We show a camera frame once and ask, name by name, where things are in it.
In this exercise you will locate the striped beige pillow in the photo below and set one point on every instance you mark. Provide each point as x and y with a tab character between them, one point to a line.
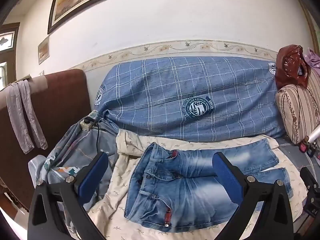
295	110

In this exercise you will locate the white tube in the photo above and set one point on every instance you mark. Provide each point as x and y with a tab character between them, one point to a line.
313	133

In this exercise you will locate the brown headboard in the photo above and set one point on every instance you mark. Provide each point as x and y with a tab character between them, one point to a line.
60	100

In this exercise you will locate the blue denim pants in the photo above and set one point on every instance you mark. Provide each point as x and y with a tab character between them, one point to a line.
185	192

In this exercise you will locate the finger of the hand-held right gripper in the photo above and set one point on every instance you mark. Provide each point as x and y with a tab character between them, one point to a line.
306	176

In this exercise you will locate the wooden door with glass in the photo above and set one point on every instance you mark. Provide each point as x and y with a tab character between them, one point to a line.
8	45

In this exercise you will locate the cream leaf-print blanket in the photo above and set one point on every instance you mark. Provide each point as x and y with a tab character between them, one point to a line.
125	160

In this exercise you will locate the grey patterned duvet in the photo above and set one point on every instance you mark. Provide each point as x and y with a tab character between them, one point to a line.
75	142

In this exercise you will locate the red and black clamp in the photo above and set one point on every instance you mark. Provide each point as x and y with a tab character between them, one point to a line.
307	147

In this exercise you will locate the small framed picture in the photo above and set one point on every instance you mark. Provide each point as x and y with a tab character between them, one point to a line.
43	50

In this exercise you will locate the blue plaid quilt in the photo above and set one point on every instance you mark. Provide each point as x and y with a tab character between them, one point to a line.
162	92

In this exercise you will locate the purple cloth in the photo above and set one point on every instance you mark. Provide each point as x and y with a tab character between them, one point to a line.
312	58

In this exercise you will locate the brown plastic bag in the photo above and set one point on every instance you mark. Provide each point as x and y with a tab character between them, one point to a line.
290	65

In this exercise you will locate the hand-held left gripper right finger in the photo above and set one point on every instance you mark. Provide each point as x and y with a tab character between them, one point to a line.
226	177

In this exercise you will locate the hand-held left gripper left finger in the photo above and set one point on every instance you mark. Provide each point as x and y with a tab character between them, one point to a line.
93	175

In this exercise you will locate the grey hanging cloth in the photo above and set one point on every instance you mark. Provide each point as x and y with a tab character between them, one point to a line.
26	120

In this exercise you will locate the white power strip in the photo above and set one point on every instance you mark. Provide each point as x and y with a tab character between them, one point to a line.
92	115

